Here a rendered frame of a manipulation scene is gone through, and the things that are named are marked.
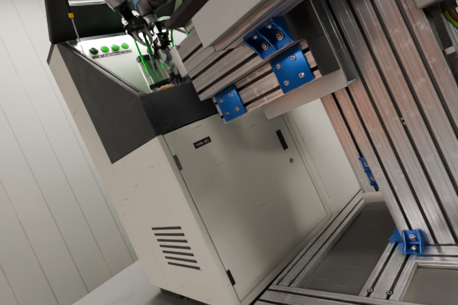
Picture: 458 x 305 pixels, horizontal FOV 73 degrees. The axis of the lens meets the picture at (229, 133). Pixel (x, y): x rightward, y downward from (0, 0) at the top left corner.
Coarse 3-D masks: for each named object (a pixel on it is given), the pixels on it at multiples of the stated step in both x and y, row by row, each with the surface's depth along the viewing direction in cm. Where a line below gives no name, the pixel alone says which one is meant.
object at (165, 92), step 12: (180, 84) 123; (192, 84) 127; (156, 96) 116; (168, 96) 119; (180, 96) 122; (192, 96) 125; (156, 108) 114; (168, 108) 117; (180, 108) 120; (192, 108) 124; (204, 108) 127; (216, 108) 131; (168, 120) 116; (180, 120) 119; (192, 120) 122
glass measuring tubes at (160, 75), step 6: (144, 54) 175; (138, 60) 173; (144, 60) 175; (150, 60) 179; (156, 60) 182; (150, 66) 176; (144, 72) 175; (150, 72) 177; (156, 72) 180; (162, 72) 182; (144, 78) 175; (156, 78) 176; (162, 78) 178; (150, 84) 175; (150, 90) 175
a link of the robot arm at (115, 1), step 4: (104, 0) 116; (108, 0) 115; (112, 0) 115; (116, 0) 115; (120, 0) 116; (124, 0) 117; (108, 4) 117; (112, 4) 116; (116, 4) 116; (120, 4) 117
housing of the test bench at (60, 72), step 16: (48, 64) 176; (64, 64) 157; (64, 80) 166; (64, 96) 175; (80, 112) 164; (80, 128) 173; (96, 144) 163; (96, 160) 173; (112, 176) 162; (112, 192) 171; (128, 208) 161; (128, 224) 170; (144, 240) 160; (144, 256) 169; (160, 272) 159; (160, 288) 178
